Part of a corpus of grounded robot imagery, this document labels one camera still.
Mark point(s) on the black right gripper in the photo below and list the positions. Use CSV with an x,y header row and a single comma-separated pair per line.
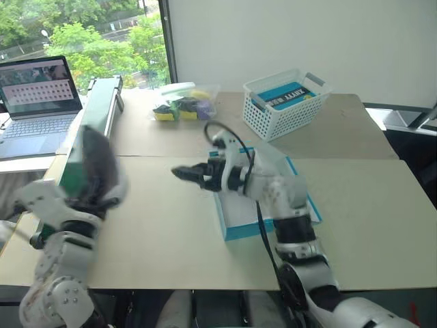
x,y
213,176

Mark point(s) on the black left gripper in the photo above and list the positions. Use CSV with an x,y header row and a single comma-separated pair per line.
x,y
82,209

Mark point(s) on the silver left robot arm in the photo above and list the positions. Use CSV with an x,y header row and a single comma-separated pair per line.
x,y
65,253

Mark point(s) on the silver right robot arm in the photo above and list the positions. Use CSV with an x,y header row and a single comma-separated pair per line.
x,y
293,205

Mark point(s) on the blue and white shoebox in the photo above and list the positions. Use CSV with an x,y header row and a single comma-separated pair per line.
x,y
239,212

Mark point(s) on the yellow and green sponge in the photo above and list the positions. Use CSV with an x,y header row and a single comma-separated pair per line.
x,y
189,112
164,115

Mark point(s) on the purple sponge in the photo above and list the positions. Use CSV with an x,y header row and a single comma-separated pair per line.
x,y
206,107

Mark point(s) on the clear plastic bag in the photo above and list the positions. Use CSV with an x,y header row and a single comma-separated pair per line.
x,y
194,99

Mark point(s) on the white side table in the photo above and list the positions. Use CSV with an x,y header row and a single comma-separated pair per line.
x,y
24,164

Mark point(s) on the white perforated plastic basket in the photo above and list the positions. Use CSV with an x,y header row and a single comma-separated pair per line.
x,y
273,119

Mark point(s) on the grey open laptop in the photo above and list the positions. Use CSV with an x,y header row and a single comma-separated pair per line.
x,y
37,112

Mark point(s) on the grey rounded shape under table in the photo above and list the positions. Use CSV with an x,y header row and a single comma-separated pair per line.
x,y
175,309

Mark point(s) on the blue packet in basket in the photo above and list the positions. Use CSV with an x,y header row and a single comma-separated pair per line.
x,y
290,95

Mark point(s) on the dark grey desk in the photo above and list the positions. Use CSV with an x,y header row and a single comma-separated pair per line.
x,y
403,118

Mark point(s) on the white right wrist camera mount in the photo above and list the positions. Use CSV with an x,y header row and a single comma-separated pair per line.
x,y
228,150

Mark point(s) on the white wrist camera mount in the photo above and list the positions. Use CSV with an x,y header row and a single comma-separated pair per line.
x,y
41,201
228,150

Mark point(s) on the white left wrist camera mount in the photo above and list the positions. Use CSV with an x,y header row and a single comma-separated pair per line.
x,y
41,201

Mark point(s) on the dark window frame post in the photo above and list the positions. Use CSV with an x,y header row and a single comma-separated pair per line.
x,y
169,41

